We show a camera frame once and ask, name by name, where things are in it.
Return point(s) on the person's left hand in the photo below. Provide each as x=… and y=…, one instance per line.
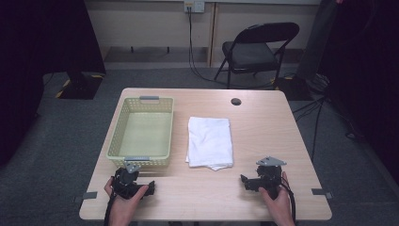
x=124, y=205

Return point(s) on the white wall socket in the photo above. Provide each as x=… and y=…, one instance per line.
x=194, y=6

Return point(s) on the pale green perforated plastic basket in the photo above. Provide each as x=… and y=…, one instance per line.
x=144, y=133

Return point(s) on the person's right hand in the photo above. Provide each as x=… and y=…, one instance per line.
x=277, y=204

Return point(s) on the grey tape strip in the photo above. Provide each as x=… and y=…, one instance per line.
x=88, y=195
x=321, y=192

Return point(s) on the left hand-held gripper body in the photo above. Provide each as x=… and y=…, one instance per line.
x=125, y=183

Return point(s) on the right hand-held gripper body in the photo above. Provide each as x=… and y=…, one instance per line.
x=269, y=175

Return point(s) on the black stand base yellow stripes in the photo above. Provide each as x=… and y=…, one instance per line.
x=293, y=88
x=82, y=86

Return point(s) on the white towel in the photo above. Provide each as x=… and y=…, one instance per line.
x=209, y=142

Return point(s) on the black curtain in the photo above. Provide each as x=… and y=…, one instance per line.
x=37, y=62
x=367, y=78

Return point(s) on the black folding chair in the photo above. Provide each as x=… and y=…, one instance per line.
x=251, y=53

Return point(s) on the dark grey upright panel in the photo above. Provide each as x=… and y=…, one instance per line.
x=316, y=40

